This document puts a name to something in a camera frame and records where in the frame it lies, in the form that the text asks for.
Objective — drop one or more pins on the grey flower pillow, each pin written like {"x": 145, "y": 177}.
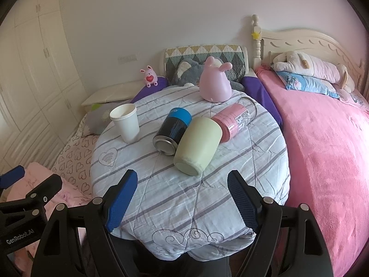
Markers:
{"x": 98, "y": 118}

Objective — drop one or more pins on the grey plush toy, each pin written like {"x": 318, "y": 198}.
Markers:
{"x": 187, "y": 72}

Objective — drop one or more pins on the yellow star ornament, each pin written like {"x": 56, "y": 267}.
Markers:
{"x": 255, "y": 35}

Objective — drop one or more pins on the pink printed pillow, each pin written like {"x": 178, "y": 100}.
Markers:
{"x": 354, "y": 99}

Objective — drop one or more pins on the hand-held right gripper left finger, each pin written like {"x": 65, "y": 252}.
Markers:
{"x": 121, "y": 200}

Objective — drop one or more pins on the cream plush dog toy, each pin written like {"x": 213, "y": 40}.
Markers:
{"x": 311, "y": 66}

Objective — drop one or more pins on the pink labelled clear jar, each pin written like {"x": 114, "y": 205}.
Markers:
{"x": 230, "y": 121}

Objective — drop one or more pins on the pale green cup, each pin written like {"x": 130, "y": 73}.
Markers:
{"x": 199, "y": 141}

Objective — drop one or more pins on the white pillow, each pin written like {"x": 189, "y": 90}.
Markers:
{"x": 109, "y": 93}

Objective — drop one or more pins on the white wall socket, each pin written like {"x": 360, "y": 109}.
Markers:
{"x": 128, "y": 58}

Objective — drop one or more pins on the purple cushion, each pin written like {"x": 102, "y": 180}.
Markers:
{"x": 259, "y": 92}
{"x": 160, "y": 85}

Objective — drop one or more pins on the large pink rabbit toy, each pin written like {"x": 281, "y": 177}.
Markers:
{"x": 213, "y": 83}

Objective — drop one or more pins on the black and blue can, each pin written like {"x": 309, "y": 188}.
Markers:
{"x": 171, "y": 128}

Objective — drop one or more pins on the striped quilt covered table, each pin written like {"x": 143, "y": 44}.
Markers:
{"x": 173, "y": 199}

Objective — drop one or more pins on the cream wardrobe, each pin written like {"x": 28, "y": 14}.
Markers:
{"x": 37, "y": 63}

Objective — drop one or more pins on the cream wooden bed headboard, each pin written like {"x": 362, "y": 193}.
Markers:
{"x": 302, "y": 39}

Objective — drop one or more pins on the heart print bed sheet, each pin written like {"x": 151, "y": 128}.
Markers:
{"x": 75, "y": 161}

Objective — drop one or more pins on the diamond pattern quilted cover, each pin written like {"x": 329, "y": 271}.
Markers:
{"x": 201, "y": 50}

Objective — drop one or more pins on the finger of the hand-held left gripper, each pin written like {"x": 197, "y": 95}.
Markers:
{"x": 11, "y": 176}
{"x": 47, "y": 184}

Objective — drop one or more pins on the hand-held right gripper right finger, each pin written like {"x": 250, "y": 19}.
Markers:
{"x": 242, "y": 202}

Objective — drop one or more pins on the white paper cup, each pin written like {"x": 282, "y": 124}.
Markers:
{"x": 126, "y": 124}

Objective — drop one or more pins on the pink fleece blanket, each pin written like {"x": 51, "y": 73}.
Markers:
{"x": 317, "y": 150}

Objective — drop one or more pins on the pink floral cloth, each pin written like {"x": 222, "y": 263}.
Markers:
{"x": 36, "y": 170}

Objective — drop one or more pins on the blue printed pillow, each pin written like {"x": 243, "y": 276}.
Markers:
{"x": 305, "y": 84}

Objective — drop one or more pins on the small pink rabbit toy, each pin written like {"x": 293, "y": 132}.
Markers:
{"x": 149, "y": 78}

